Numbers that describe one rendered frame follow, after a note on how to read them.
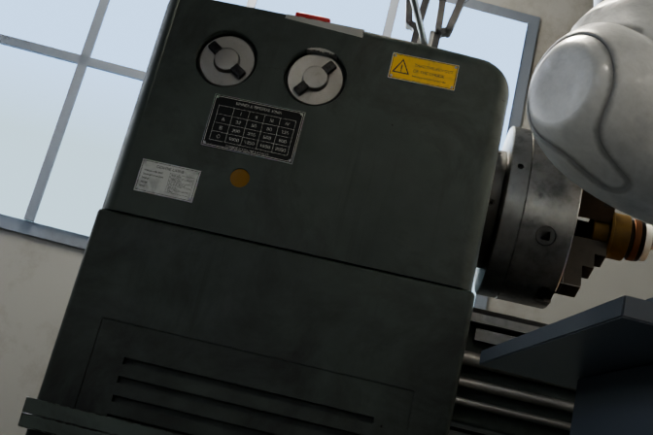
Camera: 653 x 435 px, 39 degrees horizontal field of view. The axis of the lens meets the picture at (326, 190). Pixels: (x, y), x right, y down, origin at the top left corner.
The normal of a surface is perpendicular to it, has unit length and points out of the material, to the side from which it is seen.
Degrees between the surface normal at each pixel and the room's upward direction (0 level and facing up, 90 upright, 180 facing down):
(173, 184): 90
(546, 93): 96
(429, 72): 90
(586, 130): 141
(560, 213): 101
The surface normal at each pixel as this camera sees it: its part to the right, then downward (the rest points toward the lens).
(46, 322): 0.11, -0.27
